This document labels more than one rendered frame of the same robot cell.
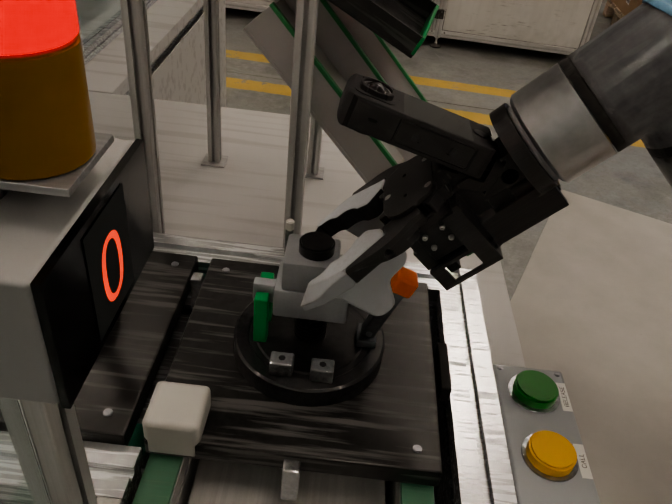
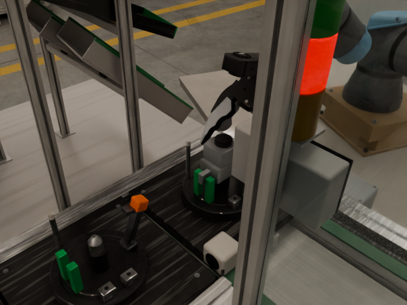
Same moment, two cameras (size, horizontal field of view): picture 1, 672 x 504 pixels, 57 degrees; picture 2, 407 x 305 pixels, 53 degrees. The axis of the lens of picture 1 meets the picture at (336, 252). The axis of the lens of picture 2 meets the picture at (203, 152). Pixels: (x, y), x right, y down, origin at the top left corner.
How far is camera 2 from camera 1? 0.45 m
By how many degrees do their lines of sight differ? 36
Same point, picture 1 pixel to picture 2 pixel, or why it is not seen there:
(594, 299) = (243, 115)
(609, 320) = not seen: hidden behind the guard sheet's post
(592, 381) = not seen: hidden behind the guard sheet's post
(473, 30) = not seen: outside the picture
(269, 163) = (34, 141)
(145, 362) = (177, 248)
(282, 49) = (106, 62)
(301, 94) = (131, 80)
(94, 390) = (178, 274)
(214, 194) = (30, 175)
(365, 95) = (246, 59)
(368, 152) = (160, 95)
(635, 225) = (220, 77)
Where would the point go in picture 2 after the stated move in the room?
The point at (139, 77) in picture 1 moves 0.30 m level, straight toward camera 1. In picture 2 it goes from (46, 114) to (222, 170)
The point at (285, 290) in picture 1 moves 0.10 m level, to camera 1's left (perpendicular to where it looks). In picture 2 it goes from (221, 168) to (176, 196)
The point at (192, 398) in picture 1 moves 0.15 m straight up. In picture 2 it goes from (225, 238) to (231, 163)
